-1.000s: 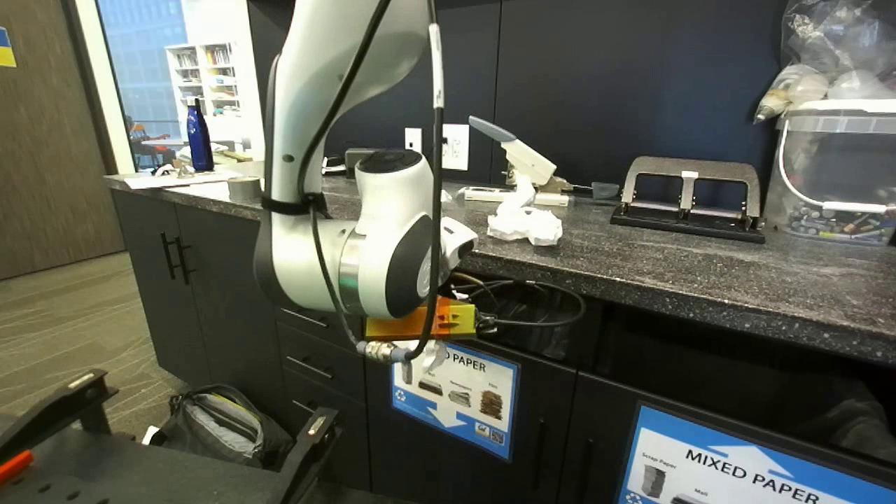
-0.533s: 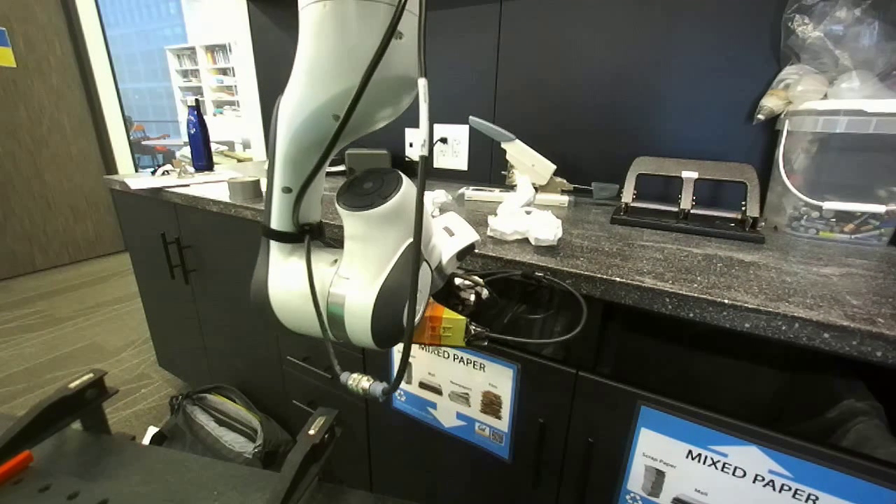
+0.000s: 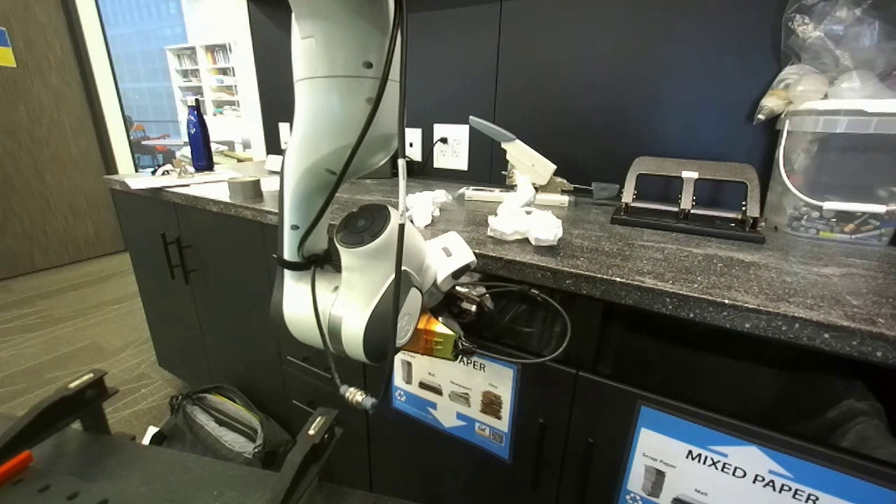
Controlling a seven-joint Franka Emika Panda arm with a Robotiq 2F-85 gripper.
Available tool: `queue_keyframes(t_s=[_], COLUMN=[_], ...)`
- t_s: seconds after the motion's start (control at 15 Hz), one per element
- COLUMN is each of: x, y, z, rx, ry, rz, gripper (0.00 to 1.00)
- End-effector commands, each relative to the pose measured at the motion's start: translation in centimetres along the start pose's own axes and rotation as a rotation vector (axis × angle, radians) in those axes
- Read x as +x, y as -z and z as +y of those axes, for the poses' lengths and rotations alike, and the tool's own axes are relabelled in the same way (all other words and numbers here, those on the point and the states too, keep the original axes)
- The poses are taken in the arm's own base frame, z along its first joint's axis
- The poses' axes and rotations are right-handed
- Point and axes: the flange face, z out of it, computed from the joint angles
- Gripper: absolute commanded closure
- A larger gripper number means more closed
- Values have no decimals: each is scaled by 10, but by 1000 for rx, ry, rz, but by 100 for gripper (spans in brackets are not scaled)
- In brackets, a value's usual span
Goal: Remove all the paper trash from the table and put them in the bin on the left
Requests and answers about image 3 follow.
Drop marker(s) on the white wall socket with plug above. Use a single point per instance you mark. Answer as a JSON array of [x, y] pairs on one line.
[[451, 145]]

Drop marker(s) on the clear plastic bag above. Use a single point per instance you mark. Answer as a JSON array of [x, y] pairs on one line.
[[834, 50]]

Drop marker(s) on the paper pile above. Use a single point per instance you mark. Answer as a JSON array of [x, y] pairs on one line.
[[524, 222]]

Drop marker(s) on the left mixed paper bin sign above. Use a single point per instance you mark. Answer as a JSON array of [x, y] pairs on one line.
[[470, 399]]

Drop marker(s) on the blue water bottle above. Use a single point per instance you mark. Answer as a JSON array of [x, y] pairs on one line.
[[199, 137]]

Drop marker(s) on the white bookshelf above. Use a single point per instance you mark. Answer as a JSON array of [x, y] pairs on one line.
[[209, 74]]

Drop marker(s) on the grey black backpack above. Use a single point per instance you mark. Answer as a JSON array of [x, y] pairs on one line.
[[223, 423]]

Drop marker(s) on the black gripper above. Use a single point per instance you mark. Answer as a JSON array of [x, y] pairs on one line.
[[470, 297]]

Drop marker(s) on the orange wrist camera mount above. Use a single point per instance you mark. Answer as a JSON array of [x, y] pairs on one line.
[[436, 336]]

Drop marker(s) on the white wall outlet plate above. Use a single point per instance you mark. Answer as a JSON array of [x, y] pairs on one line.
[[414, 143]]

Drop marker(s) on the mixed paper bin sign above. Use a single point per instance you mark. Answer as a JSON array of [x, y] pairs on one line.
[[470, 399], [675, 460]]

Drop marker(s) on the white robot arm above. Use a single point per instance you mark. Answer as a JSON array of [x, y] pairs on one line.
[[358, 284]]

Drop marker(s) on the small crumpled paper left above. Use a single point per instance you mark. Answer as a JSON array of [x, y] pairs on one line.
[[425, 206]]

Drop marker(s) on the black cabinet doors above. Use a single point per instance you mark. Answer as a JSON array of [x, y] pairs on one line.
[[206, 287]]

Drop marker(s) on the black drawer stack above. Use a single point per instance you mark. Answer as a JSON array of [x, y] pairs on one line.
[[309, 385]]

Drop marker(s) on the clear plastic container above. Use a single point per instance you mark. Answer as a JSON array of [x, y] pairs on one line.
[[836, 172]]

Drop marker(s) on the white marker pen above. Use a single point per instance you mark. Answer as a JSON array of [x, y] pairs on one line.
[[505, 193]]

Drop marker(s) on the right mixed paper bin sign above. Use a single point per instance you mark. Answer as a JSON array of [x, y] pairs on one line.
[[675, 460]]

